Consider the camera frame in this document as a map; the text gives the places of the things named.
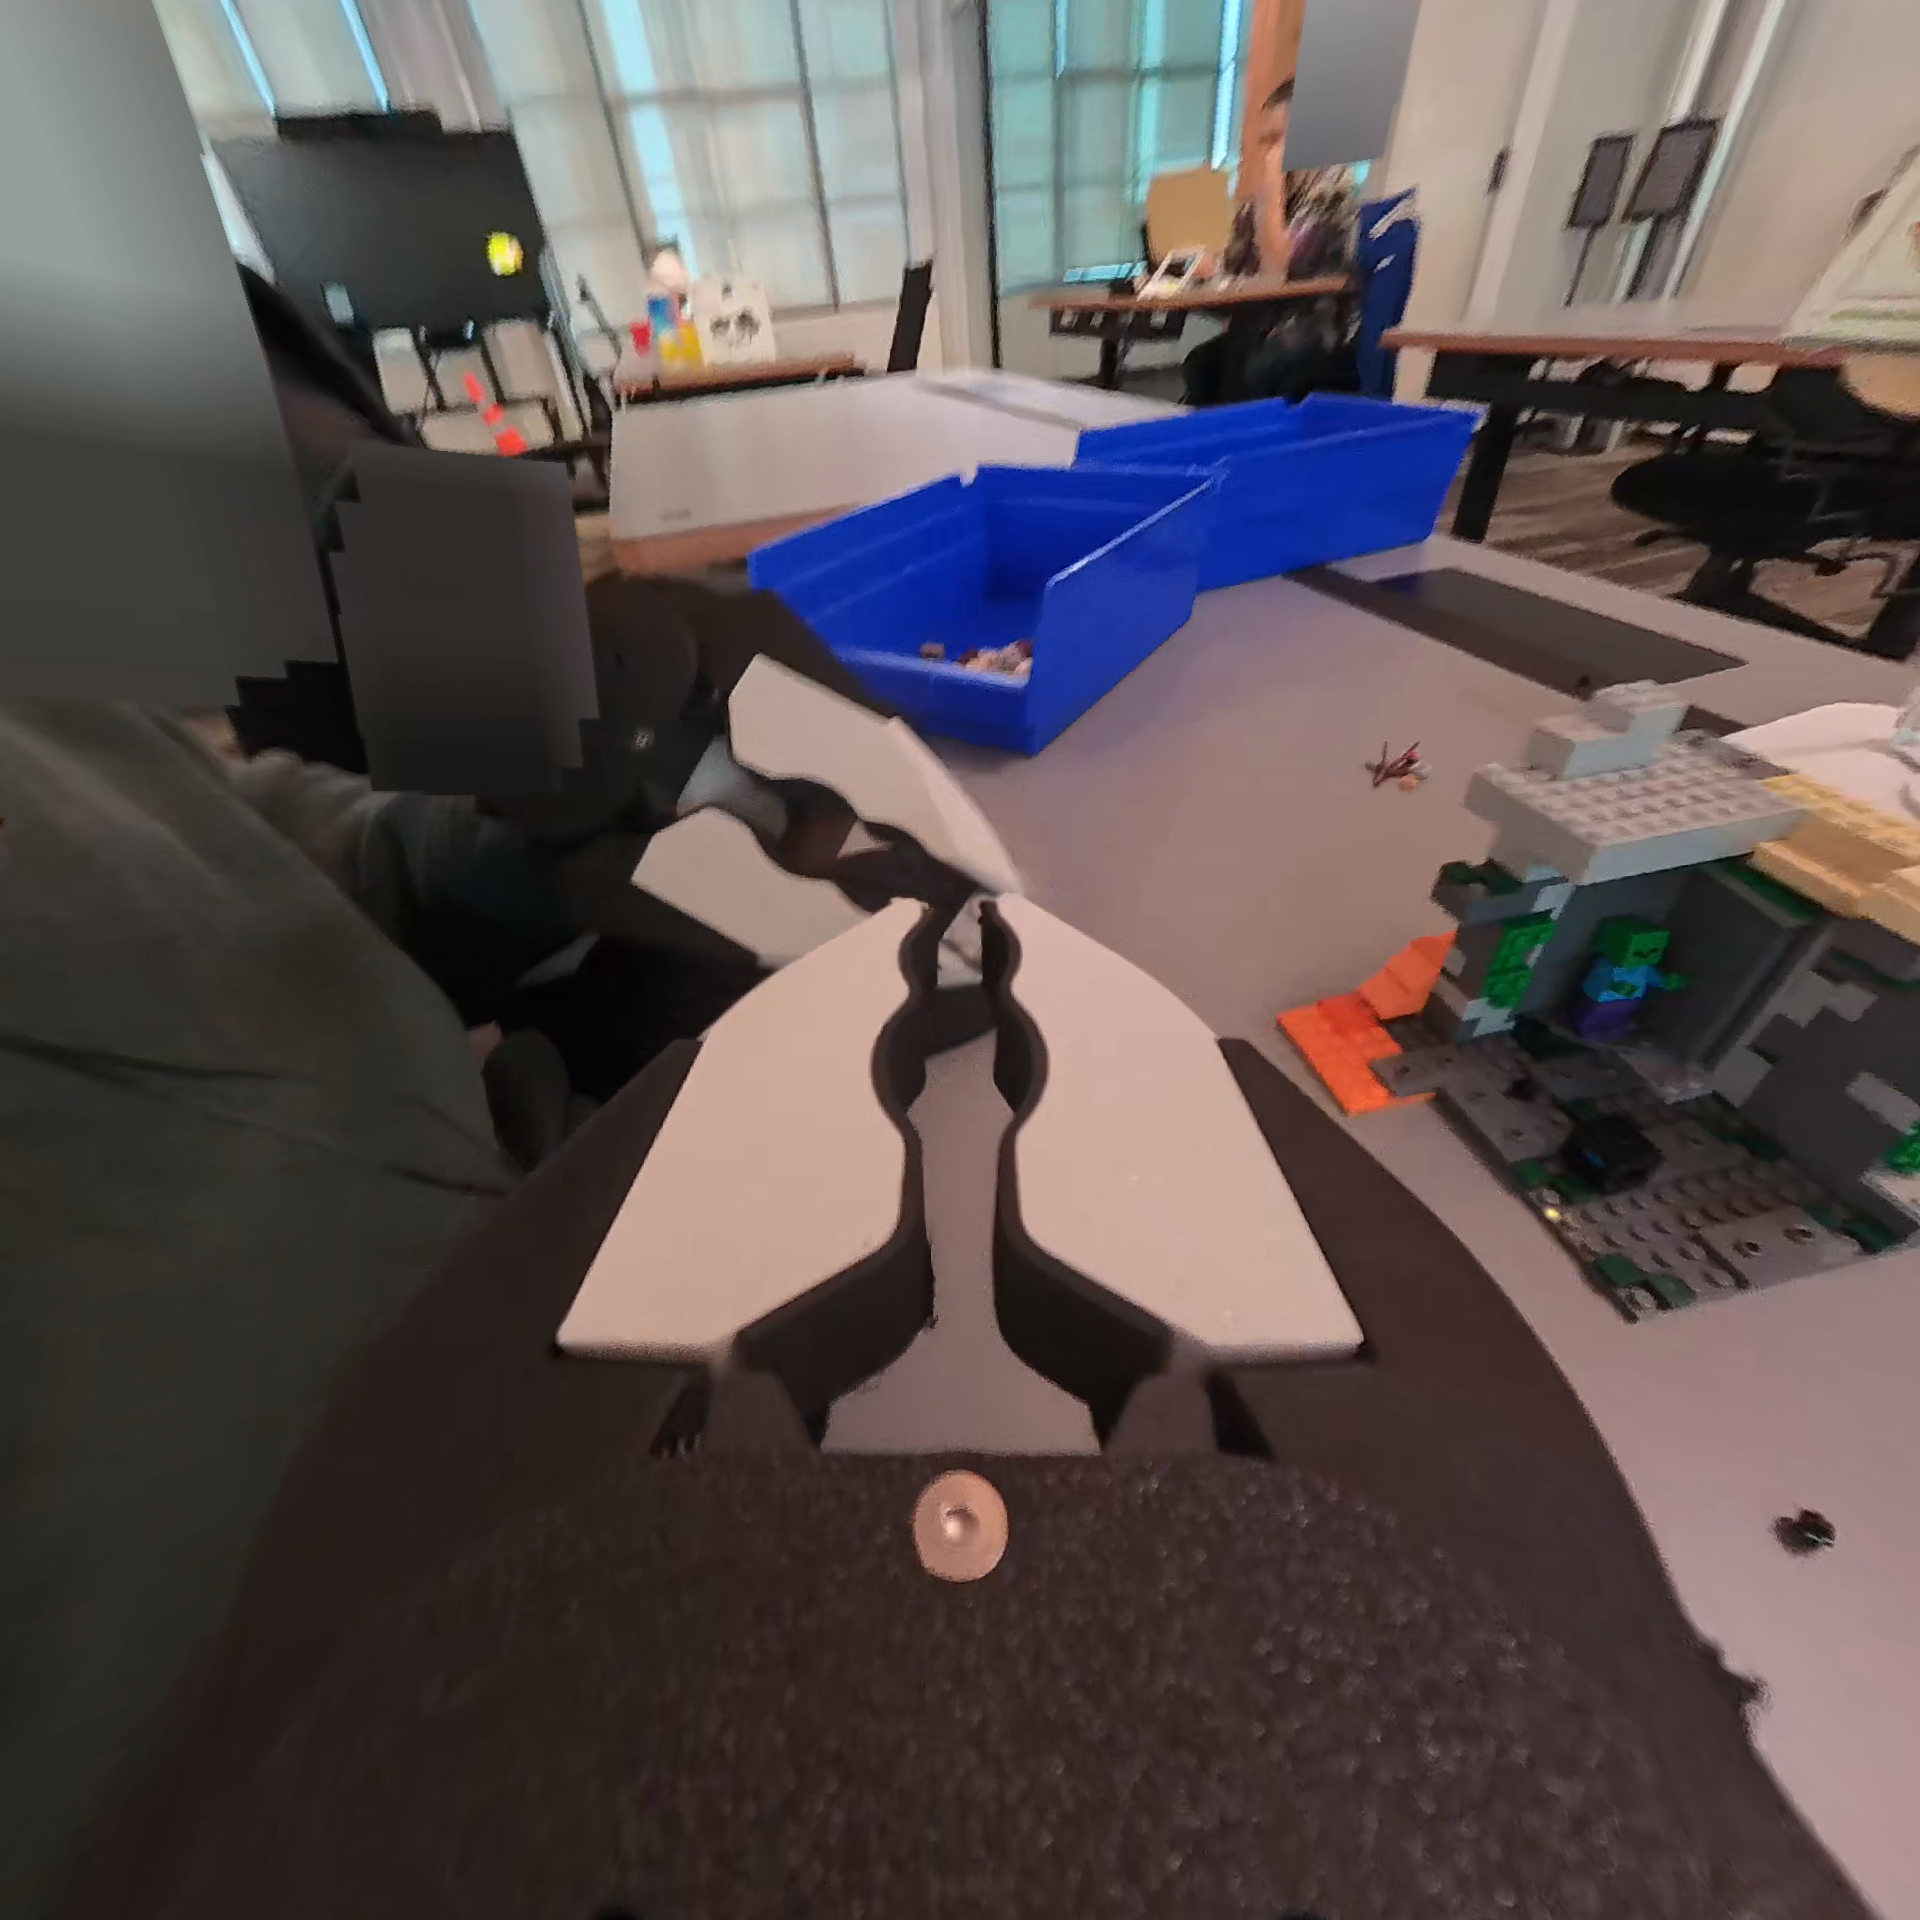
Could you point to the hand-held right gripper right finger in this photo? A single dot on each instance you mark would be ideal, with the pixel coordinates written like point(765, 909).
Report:
point(1185, 1200)

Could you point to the white product box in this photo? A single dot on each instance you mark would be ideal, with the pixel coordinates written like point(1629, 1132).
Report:
point(736, 320)

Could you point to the black office chair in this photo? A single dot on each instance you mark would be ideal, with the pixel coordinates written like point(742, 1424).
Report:
point(1773, 480)

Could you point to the open instruction booklet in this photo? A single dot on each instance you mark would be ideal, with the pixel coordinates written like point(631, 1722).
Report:
point(1866, 283)

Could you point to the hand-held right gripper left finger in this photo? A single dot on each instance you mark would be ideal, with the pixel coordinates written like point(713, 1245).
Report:
point(736, 1200)

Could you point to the small heap of toy bricks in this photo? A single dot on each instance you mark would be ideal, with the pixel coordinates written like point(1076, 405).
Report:
point(985, 658)

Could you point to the orange traffic cone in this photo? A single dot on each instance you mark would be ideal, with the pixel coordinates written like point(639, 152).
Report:
point(497, 422)

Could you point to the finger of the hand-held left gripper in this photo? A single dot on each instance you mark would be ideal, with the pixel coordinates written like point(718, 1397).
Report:
point(869, 769)
point(718, 884)

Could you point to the blue jacket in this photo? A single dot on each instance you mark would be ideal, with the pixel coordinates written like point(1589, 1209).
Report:
point(1388, 257)

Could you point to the grey desk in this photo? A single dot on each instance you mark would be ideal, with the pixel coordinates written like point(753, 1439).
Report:
point(1201, 841)

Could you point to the toy brick building model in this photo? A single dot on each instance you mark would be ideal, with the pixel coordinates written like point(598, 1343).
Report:
point(1649, 809)

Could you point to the wood-edged background desk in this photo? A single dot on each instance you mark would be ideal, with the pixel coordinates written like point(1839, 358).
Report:
point(1578, 356)

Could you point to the person's left forearm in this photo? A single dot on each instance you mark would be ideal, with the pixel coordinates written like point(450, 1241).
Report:
point(395, 854)

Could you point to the black screen on stand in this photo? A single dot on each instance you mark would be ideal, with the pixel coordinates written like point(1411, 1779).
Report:
point(379, 211)

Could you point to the green toy zombie figure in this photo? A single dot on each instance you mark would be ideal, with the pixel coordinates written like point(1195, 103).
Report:
point(1629, 972)

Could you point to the wooden background desk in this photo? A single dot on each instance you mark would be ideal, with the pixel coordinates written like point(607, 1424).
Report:
point(1185, 296)

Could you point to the blue plastic bin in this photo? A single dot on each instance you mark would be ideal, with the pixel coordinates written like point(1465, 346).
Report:
point(1320, 462)
point(931, 571)

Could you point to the tiny dark toy stud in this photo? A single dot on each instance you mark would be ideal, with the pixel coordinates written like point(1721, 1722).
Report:
point(1802, 1531)

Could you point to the white wood-edged table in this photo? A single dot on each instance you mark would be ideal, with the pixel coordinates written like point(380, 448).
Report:
point(779, 451)

